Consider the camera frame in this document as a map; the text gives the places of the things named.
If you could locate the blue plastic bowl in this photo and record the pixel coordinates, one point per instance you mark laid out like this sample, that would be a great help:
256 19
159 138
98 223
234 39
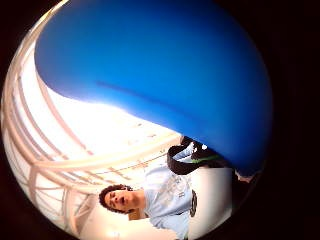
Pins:
156 56

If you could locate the the person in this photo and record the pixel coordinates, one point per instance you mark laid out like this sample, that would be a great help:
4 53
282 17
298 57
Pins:
166 196

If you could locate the white window frame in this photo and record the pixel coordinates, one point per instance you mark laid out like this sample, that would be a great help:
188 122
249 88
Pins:
36 156

